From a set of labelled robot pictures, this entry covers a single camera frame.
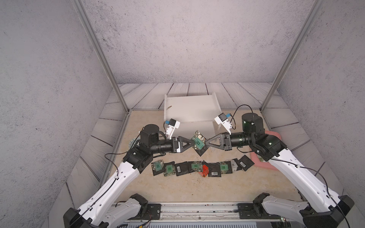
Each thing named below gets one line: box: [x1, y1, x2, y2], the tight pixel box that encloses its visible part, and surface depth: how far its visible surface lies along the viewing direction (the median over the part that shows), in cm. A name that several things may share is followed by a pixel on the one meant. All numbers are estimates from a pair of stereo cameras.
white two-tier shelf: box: [163, 92, 222, 141], surface depth 79 cm
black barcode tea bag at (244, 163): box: [233, 154, 255, 172], surface depth 91 cm
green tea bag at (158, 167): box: [150, 159, 166, 176], surface depth 91 cm
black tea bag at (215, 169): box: [201, 160, 222, 178], surface depth 89 cm
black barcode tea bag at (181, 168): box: [174, 161, 189, 177], surface depth 90 cm
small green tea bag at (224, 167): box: [219, 161, 229, 174], surface depth 89 cm
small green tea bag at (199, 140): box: [190, 130, 207, 151], surface depth 62 cm
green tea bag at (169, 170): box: [163, 164, 177, 177], surface depth 88 cm
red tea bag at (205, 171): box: [198, 164, 210, 178], surface depth 88 cm
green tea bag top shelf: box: [191, 161, 203, 172], surface depth 91 cm
